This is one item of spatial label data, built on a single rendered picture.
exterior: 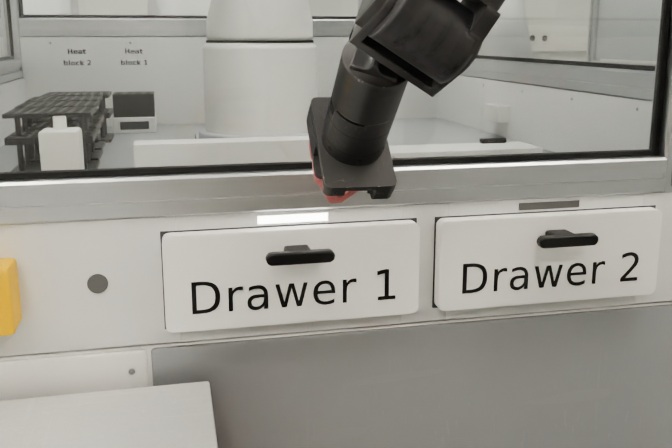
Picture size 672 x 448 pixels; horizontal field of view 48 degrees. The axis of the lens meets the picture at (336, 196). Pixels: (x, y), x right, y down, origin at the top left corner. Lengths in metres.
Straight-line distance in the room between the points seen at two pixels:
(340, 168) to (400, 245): 0.23
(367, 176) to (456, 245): 0.26
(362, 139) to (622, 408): 0.61
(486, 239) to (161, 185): 0.38
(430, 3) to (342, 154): 0.17
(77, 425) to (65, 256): 0.18
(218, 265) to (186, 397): 0.14
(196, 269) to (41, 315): 0.17
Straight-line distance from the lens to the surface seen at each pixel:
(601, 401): 1.09
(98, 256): 0.86
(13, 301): 0.84
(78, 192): 0.84
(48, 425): 0.83
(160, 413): 0.82
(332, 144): 0.66
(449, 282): 0.91
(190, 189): 0.83
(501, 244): 0.92
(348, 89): 0.60
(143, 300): 0.87
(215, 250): 0.83
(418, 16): 0.55
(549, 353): 1.02
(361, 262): 0.87
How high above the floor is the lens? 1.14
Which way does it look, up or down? 12 degrees down
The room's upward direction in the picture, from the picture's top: straight up
